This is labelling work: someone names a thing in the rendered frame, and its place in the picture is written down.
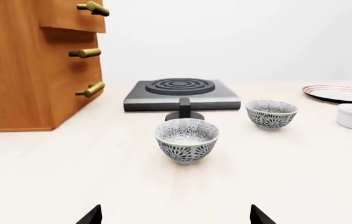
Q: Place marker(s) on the black stove knob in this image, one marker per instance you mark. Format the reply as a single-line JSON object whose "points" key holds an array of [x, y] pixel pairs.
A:
{"points": [[184, 110]]}

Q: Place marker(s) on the red striped plate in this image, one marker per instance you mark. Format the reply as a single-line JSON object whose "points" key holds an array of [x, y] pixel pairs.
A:
{"points": [[340, 94]]}

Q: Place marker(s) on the patterned black white bowl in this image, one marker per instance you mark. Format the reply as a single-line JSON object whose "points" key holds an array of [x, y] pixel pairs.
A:
{"points": [[187, 141], [270, 115]]}

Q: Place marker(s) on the wooden drawer cabinet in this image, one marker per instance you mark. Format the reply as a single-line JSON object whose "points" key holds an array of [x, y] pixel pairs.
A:
{"points": [[23, 70]]}

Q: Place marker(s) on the dark grey stove burner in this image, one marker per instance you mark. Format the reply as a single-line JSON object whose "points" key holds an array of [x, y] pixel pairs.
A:
{"points": [[182, 95]]}

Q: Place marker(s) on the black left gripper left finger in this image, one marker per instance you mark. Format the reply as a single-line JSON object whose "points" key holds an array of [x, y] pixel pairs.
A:
{"points": [[93, 217]]}

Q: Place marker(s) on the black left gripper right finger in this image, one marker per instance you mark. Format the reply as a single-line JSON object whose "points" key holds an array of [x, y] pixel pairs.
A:
{"points": [[259, 217]]}

